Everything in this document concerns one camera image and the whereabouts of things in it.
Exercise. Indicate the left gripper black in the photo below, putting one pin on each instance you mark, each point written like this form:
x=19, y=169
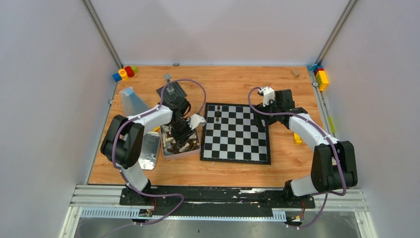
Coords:
x=183, y=135

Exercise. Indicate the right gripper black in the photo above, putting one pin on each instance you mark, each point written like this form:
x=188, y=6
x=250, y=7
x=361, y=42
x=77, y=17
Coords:
x=257, y=120

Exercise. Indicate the folding chess board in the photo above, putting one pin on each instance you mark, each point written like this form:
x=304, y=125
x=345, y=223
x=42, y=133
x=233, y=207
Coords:
x=234, y=138

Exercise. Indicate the silver tin lid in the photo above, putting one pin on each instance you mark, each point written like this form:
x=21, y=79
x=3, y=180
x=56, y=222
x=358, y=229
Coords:
x=149, y=150

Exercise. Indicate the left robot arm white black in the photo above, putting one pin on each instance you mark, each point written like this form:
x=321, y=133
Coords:
x=122, y=144

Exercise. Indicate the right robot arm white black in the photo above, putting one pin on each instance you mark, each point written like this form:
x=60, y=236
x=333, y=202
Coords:
x=333, y=168

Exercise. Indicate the pink tin box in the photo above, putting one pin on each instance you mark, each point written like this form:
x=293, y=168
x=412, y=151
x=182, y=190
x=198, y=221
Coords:
x=189, y=148

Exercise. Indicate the yellow plastic block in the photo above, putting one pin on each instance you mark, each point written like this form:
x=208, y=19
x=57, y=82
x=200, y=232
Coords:
x=297, y=139

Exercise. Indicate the grey lego baseplate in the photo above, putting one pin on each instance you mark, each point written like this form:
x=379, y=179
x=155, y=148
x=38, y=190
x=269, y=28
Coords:
x=172, y=91

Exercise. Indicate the small wooden block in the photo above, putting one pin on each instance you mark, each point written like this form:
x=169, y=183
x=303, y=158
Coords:
x=295, y=73

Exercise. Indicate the stacked coloured bricks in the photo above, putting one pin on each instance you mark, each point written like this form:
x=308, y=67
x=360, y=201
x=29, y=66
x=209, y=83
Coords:
x=320, y=76

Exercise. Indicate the coloured toy blocks cluster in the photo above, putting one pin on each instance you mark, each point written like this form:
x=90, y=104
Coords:
x=125, y=73

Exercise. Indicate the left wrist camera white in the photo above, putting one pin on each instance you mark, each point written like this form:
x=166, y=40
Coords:
x=196, y=120

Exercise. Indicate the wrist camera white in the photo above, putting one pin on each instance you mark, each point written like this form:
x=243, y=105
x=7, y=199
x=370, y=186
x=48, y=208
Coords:
x=196, y=120
x=268, y=95

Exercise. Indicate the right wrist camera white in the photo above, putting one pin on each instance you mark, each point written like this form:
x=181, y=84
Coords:
x=268, y=95

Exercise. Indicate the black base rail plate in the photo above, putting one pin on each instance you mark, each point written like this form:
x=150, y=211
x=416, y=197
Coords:
x=202, y=201

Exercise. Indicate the aluminium frame rail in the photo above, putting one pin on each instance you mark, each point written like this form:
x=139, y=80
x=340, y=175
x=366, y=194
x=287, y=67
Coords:
x=102, y=201

